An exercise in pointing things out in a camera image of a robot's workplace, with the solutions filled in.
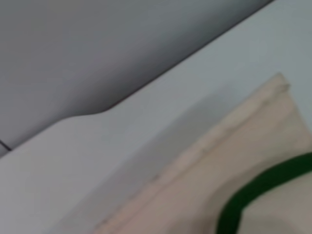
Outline cream canvas handbag green handles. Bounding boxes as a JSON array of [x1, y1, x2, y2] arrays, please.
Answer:
[[91, 72, 312, 234]]

